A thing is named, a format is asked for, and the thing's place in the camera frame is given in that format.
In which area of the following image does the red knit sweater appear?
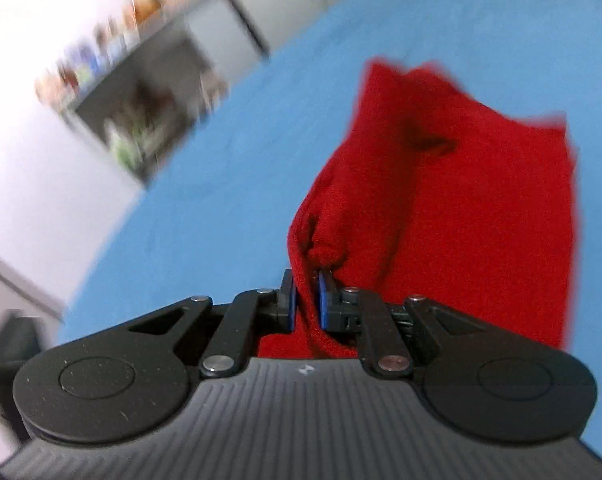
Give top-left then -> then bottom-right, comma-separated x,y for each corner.
257,60 -> 580,360

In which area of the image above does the blue bed sheet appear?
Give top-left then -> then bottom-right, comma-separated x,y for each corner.
56,0 -> 602,466

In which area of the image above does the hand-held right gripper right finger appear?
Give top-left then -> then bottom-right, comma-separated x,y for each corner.
317,269 -> 488,379

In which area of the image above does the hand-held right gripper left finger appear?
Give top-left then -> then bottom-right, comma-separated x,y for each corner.
128,269 -> 298,380

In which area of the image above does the cluttered white shelf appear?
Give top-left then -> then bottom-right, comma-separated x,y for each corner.
35,0 -> 232,187

